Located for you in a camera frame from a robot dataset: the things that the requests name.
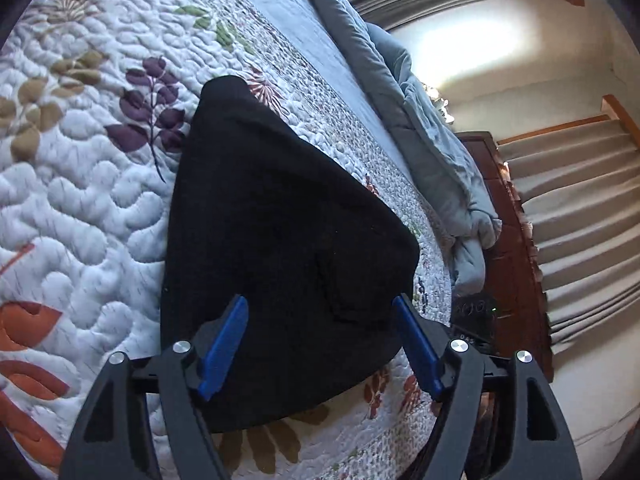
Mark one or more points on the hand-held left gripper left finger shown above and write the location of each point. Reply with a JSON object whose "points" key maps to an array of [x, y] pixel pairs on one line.
{"points": [[225, 345]]}

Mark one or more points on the grey comforter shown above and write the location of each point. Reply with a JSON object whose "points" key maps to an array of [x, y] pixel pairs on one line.
{"points": [[430, 135]]}

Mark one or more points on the black digital clock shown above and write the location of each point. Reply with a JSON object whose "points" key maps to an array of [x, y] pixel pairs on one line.
{"points": [[472, 317]]}

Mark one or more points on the beige pleated curtain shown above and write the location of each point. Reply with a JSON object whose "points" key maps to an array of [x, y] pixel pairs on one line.
{"points": [[575, 210]]}

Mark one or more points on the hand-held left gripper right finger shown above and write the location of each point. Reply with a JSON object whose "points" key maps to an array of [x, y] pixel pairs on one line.
{"points": [[417, 345]]}

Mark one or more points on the dark wooden dresser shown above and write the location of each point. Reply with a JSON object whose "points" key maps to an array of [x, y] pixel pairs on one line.
{"points": [[520, 270]]}

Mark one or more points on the grey bed sheet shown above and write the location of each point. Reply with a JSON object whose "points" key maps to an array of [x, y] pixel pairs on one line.
{"points": [[310, 25]]}

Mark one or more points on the floral quilted bedspread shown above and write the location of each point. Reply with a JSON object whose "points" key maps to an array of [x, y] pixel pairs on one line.
{"points": [[90, 185]]}

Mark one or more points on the black pants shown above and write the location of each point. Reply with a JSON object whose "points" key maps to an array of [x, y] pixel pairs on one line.
{"points": [[280, 235]]}

